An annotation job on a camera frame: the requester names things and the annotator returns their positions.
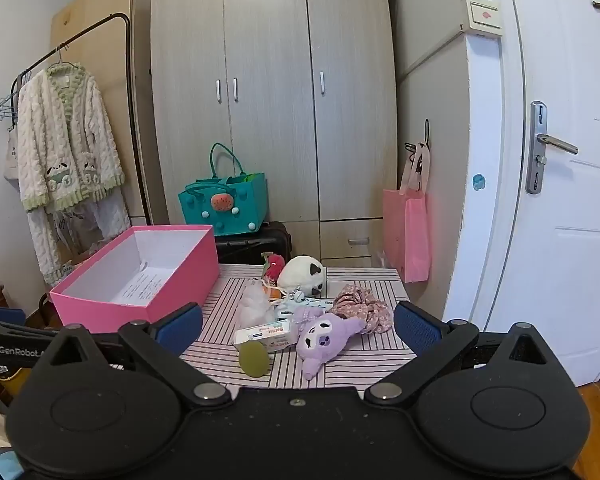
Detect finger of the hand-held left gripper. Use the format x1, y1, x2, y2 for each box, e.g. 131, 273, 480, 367
0, 305, 61, 341

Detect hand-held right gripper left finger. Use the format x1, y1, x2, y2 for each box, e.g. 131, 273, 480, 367
42, 304, 233, 408

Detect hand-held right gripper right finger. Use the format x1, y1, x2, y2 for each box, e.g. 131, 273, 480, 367
364, 301, 556, 406

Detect pink cardboard box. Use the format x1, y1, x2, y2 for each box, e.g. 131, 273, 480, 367
49, 225, 221, 333

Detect floral fabric scrunchie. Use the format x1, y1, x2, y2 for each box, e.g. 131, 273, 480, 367
332, 283, 393, 335

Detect purple plush toy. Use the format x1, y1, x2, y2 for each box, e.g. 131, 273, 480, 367
293, 307, 367, 381

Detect white panda plush toy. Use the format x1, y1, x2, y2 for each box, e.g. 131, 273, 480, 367
277, 255, 327, 297

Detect striped tablecloth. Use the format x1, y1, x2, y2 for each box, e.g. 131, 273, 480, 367
180, 264, 418, 391

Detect printed paper sheet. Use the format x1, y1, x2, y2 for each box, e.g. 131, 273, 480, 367
111, 265, 173, 306

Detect white fleece pajama pants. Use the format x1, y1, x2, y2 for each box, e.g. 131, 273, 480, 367
27, 195, 131, 286

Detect white wet wipes pack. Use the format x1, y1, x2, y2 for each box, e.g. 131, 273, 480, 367
231, 321, 301, 353

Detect pink gift bag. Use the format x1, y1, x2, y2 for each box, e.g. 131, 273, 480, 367
382, 142, 432, 283

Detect blue patterned tissue pack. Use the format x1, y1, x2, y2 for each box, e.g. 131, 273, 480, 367
275, 296, 336, 321

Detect strawberry plush toy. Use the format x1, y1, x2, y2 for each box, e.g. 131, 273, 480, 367
262, 254, 287, 286

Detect teal felt handbag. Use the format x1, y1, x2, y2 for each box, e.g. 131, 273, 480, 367
178, 142, 268, 237

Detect white door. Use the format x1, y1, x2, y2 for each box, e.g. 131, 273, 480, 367
442, 0, 600, 388

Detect grey three-door wardrobe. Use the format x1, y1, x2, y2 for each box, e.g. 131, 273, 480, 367
147, 0, 398, 268

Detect beige side cabinet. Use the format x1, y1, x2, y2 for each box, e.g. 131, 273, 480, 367
390, 0, 473, 311

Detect black clothes rack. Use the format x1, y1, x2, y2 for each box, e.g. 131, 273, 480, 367
10, 12, 153, 226

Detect tall wooden cabinet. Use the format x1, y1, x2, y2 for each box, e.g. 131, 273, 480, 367
50, 0, 171, 226

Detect silver door handle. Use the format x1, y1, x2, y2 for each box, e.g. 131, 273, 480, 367
525, 101, 579, 195

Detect wire clothes hangers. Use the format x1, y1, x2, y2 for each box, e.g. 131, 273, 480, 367
0, 72, 31, 123

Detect beige wall switch box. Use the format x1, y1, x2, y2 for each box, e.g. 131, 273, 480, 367
459, 0, 503, 37

